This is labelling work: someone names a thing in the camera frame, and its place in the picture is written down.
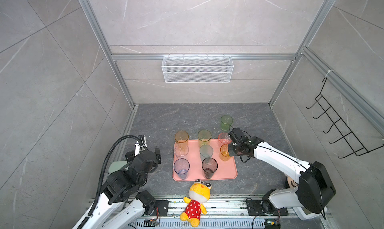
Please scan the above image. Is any pink glass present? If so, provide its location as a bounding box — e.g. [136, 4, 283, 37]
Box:
[218, 133, 232, 145]

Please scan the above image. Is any short amber glass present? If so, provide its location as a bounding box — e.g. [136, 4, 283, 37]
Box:
[219, 145, 231, 162]

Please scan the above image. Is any small green glass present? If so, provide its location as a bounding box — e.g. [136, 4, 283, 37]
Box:
[221, 115, 234, 132]

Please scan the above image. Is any teal frosted cup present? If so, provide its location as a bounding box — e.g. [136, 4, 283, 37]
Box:
[199, 145, 214, 161]

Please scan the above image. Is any blue tall glass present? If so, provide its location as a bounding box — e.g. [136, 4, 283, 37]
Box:
[173, 159, 190, 180]

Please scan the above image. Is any clear glass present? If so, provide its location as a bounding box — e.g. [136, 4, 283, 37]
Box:
[174, 143, 189, 158]

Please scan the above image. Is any tall green glass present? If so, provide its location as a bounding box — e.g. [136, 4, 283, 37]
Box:
[198, 130, 212, 148]

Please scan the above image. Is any dark grey glass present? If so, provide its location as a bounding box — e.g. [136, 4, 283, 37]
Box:
[202, 158, 218, 179]

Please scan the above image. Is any tall amber glass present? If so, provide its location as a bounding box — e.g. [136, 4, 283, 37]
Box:
[174, 131, 189, 144]

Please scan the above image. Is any pink plastic tray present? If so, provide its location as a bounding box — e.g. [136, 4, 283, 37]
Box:
[172, 139, 238, 182]

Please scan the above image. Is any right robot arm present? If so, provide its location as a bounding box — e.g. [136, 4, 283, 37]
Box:
[228, 128, 337, 221]

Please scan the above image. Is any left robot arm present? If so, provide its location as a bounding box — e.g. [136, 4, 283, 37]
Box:
[74, 148, 161, 229]

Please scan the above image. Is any green sponge box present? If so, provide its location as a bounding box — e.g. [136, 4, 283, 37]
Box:
[108, 161, 127, 174]

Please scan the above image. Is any yellow plush toy red dress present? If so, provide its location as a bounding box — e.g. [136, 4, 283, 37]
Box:
[180, 179, 212, 228]

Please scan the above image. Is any small plush doll striped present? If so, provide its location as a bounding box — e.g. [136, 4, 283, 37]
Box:
[285, 177, 299, 189]

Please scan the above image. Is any white digital scale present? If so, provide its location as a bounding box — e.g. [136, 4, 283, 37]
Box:
[293, 207, 323, 221]

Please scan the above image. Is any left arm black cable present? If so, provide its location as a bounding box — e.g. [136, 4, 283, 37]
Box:
[76, 135, 148, 229]

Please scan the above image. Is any white wire mesh basket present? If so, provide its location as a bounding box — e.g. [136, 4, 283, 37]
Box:
[162, 55, 234, 83]

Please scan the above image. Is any black wire hook rack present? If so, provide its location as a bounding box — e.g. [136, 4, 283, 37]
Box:
[306, 78, 384, 159]

